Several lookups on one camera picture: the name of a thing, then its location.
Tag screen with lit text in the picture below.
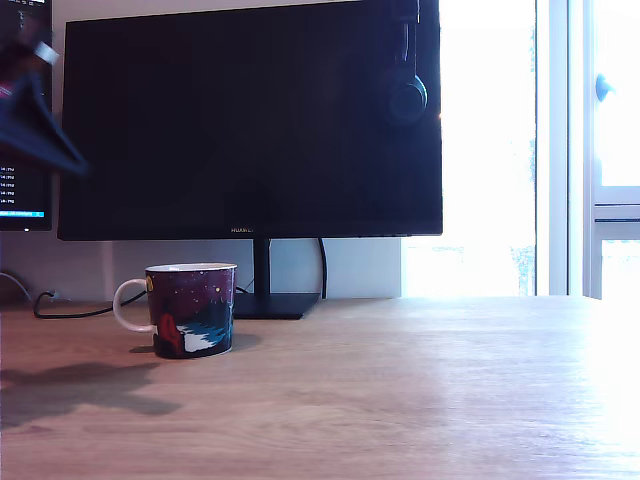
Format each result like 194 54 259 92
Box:
0 0 54 232

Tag large black monitor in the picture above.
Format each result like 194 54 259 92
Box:
56 0 444 242

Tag black monitor stand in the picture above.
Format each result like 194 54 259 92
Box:
232 237 321 320

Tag black headphones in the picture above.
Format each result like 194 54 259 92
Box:
388 0 430 129

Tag grey cable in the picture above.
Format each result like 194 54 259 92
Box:
0 271 34 301

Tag black cable with plug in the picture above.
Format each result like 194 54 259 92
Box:
32 280 254 320

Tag dark painted mug, white handle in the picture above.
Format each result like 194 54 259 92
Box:
113 262 238 360

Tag black monitor cable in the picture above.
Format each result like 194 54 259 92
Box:
317 238 329 300

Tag white window frame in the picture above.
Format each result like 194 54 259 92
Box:
534 0 640 300

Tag window handle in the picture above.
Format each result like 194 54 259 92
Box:
594 73 617 103

